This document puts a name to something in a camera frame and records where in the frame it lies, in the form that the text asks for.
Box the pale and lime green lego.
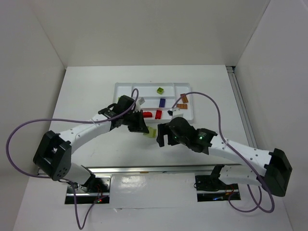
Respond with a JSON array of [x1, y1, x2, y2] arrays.
[[144, 126, 157, 138]]

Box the red curved lego piece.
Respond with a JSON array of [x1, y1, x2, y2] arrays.
[[142, 112, 153, 118]]

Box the red lego brick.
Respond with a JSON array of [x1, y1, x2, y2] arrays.
[[155, 110, 162, 119]]

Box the purple lego plate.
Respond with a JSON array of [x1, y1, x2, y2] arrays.
[[159, 98, 166, 108]]

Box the orange lego brick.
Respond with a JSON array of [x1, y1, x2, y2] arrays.
[[180, 93, 189, 104]]

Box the dark green square lego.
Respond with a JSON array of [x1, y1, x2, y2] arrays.
[[156, 87, 165, 95]]

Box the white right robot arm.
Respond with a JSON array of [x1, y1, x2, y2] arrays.
[[156, 117, 292, 197]]

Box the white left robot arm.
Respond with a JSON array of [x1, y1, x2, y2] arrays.
[[33, 95, 149, 191]]

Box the white divided sorting tray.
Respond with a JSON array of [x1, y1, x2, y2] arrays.
[[114, 83, 191, 124]]

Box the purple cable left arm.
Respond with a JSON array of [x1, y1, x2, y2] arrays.
[[6, 88, 140, 230]]

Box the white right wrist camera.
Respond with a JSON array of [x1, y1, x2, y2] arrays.
[[168, 108, 184, 119]]

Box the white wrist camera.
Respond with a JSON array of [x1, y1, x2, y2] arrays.
[[168, 108, 184, 119], [134, 97, 145, 112]]

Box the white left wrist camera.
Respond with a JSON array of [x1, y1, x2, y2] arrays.
[[134, 97, 145, 112]]

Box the aluminium rail front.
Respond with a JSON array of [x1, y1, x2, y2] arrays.
[[37, 164, 244, 176]]

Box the aluminium rail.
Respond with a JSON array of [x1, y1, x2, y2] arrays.
[[226, 66, 257, 148], [37, 164, 244, 176]]

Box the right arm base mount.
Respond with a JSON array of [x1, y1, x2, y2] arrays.
[[193, 165, 241, 202]]

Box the aluminium rail right side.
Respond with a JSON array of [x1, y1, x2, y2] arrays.
[[226, 66, 257, 148]]

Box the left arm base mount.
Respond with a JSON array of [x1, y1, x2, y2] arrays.
[[64, 176, 111, 205]]

